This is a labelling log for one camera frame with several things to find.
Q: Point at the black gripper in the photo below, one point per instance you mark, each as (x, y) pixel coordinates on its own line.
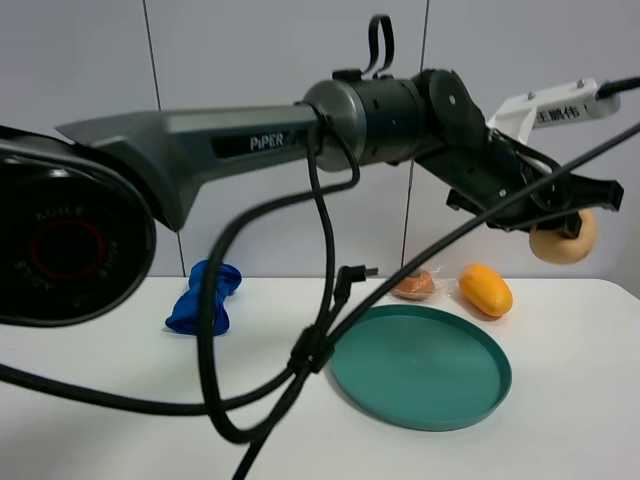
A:
(480, 178)

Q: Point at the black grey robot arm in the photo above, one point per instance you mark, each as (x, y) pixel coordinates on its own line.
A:
(79, 211)

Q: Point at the orange yellow fruit toy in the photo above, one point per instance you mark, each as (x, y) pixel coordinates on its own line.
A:
(485, 289)

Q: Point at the wrapped brown bread toy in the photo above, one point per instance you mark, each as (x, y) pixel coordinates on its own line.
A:
(421, 285)

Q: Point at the teal round plate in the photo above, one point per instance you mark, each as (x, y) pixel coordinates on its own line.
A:
(421, 368)

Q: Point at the blue crumpled cloth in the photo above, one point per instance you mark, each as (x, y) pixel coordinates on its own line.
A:
(183, 318)

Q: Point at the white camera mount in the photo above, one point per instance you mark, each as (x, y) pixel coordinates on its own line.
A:
(564, 104)

